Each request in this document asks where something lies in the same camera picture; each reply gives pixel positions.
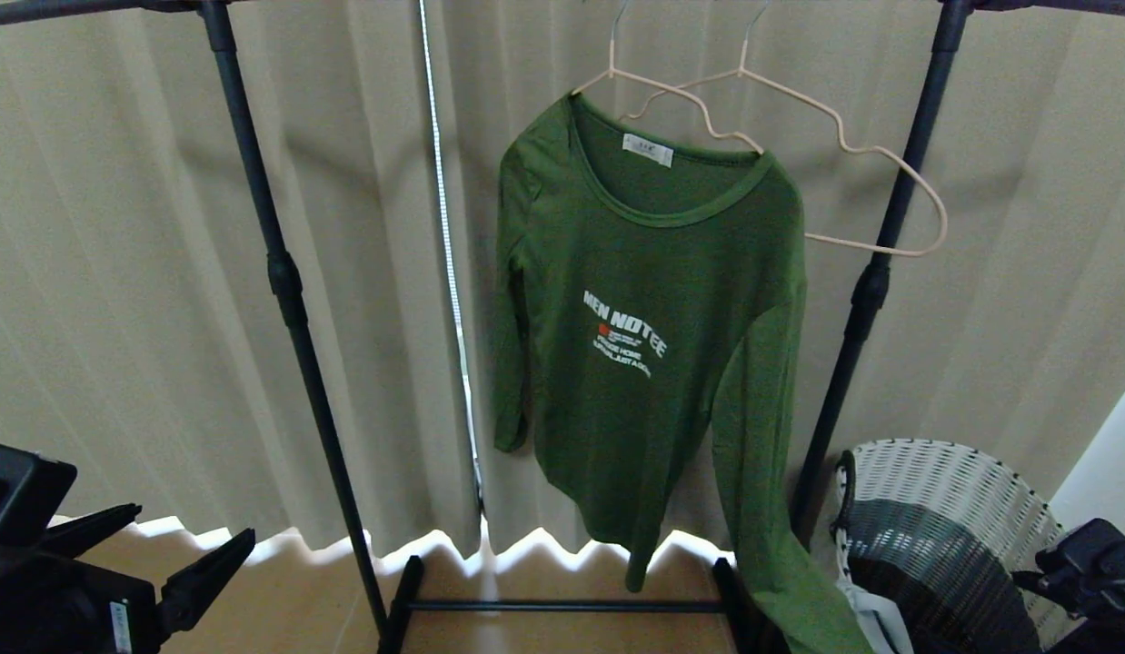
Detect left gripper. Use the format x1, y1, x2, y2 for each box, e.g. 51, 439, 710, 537
0, 502, 257, 654

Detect green sleeveless shirt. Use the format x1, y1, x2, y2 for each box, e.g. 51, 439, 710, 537
489, 91, 877, 654

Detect pink clothes hanger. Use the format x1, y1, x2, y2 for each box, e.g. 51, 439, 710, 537
616, 0, 951, 259
571, 0, 766, 156

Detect pale grey garment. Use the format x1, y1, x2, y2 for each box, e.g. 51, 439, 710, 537
835, 581, 918, 654

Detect black clothes rack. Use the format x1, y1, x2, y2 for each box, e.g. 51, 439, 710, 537
0, 0, 1125, 654

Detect white laundry basket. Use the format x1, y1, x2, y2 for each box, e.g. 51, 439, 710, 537
830, 439, 1074, 654

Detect beige curtain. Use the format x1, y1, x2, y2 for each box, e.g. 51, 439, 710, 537
0, 0, 1125, 560

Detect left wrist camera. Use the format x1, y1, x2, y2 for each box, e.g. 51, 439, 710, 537
0, 442, 78, 547

